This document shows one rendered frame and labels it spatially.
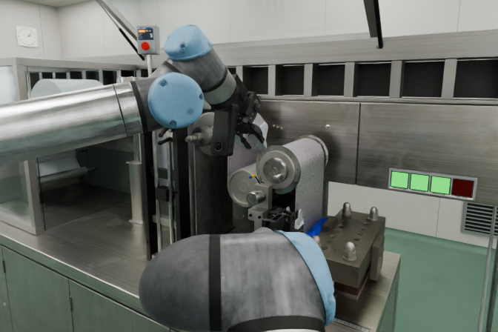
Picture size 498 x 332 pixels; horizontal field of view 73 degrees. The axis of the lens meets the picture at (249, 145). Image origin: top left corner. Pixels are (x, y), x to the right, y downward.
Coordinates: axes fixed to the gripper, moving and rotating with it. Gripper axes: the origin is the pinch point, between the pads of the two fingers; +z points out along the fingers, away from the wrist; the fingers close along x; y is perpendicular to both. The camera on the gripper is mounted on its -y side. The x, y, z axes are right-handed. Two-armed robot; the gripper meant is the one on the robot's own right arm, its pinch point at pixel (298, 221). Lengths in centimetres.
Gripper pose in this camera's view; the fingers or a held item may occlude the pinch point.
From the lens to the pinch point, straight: 106.6
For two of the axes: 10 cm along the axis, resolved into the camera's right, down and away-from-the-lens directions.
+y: 0.0, -9.8, -1.8
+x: -8.6, -0.9, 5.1
